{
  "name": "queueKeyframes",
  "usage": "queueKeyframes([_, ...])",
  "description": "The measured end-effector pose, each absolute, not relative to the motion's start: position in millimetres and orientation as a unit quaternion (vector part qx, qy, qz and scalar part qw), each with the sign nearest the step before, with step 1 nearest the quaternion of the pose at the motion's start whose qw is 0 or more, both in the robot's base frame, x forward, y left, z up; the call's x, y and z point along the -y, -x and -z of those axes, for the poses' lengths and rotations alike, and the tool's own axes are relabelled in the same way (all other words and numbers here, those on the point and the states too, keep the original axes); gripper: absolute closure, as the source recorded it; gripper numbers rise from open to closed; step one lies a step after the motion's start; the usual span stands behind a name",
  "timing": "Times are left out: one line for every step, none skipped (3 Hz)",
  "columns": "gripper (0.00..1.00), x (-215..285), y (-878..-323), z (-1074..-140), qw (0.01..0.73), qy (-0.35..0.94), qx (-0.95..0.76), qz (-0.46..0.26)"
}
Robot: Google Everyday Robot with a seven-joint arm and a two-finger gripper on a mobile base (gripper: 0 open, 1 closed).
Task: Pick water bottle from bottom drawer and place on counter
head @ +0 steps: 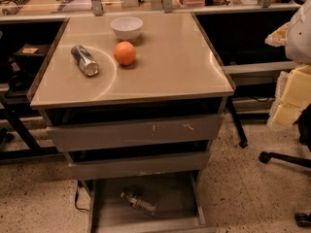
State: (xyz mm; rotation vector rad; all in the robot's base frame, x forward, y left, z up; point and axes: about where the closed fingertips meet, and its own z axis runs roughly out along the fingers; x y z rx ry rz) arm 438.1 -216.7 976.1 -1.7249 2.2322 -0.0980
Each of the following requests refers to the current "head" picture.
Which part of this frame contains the white ceramic bowl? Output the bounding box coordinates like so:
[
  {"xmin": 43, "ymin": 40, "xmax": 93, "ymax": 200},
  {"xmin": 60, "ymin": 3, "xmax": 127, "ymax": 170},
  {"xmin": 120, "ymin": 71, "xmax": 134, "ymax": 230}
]
[{"xmin": 111, "ymin": 17, "xmax": 143, "ymax": 41}]

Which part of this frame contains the open grey bottom drawer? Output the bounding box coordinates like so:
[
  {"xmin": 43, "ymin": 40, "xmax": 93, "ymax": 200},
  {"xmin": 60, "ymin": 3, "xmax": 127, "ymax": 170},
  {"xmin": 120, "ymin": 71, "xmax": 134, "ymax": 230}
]
[{"xmin": 87, "ymin": 172, "xmax": 216, "ymax": 233}]

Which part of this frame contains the grey middle drawer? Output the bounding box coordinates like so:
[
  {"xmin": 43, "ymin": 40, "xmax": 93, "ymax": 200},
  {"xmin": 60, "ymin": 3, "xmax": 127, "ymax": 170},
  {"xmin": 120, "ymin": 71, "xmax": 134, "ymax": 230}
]
[{"xmin": 69, "ymin": 151, "xmax": 209, "ymax": 181}]

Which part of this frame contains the black office chair base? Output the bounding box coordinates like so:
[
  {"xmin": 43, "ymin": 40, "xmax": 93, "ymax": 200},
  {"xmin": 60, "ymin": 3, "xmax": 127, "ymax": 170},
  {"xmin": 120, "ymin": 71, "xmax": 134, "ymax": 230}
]
[{"xmin": 259, "ymin": 105, "xmax": 311, "ymax": 228}]

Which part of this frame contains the black coiled spring tool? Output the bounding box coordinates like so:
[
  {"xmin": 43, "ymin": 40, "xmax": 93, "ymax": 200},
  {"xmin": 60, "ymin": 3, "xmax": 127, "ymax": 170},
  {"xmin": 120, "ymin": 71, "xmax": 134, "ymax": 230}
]
[{"xmin": 2, "ymin": 0, "xmax": 29, "ymax": 16}]

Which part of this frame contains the silver blue drink can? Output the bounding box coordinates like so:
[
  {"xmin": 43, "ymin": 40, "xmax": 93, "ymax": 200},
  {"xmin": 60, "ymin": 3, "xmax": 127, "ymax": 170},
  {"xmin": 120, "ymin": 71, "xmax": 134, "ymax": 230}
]
[{"xmin": 71, "ymin": 45, "xmax": 99, "ymax": 77}]

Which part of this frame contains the grey drawer cabinet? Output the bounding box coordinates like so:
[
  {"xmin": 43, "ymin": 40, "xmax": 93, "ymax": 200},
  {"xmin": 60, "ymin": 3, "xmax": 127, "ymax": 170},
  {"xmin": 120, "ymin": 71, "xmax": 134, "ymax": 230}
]
[{"xmin": 26, "ymin": 11, "xmax": 236, "ymax": 233}]

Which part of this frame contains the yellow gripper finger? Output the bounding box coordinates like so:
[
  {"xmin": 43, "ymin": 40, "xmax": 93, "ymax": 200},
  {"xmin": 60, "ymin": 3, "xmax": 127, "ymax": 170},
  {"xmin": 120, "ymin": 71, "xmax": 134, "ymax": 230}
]
[
  {"xmin": 264, "ymin": 23, "xmax": 289, "ymax": 47},
  {"xmin": 267, "ymin": 65, "xmax": 311, "ymax": 127}
]

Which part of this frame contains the black box with label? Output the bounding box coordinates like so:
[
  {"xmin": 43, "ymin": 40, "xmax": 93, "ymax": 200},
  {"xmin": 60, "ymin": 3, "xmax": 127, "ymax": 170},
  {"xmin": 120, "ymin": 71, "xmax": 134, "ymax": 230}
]
[{"xmin": 13, "ymin": 44, "xmax": 50, "ymax": 74}]

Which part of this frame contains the orange fruit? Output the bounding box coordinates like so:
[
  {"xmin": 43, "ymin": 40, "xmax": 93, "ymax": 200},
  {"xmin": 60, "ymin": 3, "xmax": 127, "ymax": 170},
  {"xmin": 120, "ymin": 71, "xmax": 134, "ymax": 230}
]
[{"xmin": 114, "ymin": 41, "xmax": 136, "ymax": 65}]

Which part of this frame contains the grey top drawer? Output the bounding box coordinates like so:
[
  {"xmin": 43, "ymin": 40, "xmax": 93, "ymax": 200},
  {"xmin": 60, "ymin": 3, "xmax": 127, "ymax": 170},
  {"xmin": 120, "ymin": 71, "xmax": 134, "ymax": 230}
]
[{"xmin": 47, "ymin": 114, "xmax": 224, "ymax": 151}]

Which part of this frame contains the clear plastic water bottle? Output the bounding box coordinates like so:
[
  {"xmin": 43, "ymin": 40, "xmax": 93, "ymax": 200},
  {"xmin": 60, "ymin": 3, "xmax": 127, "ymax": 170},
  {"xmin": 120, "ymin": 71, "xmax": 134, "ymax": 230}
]
[{"xmin": 121, "ymin": 192, "xmax": 156, "ymax": 216}]

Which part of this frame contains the black cable on floor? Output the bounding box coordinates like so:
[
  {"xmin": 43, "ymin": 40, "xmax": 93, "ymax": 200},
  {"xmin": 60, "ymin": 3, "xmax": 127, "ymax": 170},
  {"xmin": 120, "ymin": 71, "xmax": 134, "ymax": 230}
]
[{"xmin": 74, "ymin": 180, "xmax": 90, "ymax": 214}]

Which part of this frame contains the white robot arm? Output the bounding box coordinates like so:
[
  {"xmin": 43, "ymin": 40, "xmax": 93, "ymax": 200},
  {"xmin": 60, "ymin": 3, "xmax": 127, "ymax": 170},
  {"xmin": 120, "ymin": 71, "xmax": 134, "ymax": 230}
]
[{"xmin": 265, "ymin": 0, "xmax": 311, "ymax": 130}]

